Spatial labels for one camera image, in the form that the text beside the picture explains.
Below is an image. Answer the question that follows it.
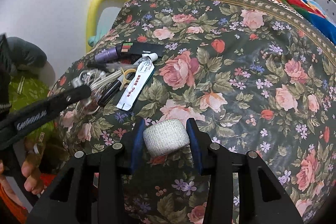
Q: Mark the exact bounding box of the yellow foam pool noodle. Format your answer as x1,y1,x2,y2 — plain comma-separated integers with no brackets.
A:
85,0,135,54

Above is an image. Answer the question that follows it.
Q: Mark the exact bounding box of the dark teal pillow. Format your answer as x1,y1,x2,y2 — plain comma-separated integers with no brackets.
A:
7,37,47,70

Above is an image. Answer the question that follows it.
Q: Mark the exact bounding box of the purple cosmetic spray bottle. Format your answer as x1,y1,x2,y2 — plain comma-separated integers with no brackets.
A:
95,44,122,63

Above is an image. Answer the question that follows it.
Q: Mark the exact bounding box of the floral dark green bedspread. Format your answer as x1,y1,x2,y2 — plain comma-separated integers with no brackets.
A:
51,0,335,223

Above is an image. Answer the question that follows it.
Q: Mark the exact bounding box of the white small cabinet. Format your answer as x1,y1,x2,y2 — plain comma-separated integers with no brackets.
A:
314,0,336,24

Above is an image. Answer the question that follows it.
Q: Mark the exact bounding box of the green leaf pattern bag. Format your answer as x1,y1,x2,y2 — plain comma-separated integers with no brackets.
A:
9,71,54,150

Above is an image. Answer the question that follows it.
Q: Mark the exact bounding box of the white ointment tube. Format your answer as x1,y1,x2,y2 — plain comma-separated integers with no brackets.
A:
116,53,158,111

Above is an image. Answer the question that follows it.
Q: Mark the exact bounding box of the black rectangular cosmetic box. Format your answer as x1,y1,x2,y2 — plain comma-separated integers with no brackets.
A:
116,42,164,57

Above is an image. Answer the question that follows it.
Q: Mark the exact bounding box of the yellow rubber band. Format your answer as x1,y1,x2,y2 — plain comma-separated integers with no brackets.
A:
120,68,136,90

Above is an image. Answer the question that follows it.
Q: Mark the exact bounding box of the red patterned cloth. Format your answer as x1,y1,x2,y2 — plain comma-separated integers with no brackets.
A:
1,173,56,223

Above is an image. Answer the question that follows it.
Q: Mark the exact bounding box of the white earphone cable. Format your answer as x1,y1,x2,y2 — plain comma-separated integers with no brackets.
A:
71,68,124,115

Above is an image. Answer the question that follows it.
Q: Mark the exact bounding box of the black marker pen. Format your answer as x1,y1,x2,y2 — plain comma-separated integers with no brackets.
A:
97,73,134,107

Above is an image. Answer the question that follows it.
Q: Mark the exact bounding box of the white gauze bandage roll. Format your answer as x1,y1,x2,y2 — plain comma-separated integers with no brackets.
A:
143,119,190,157

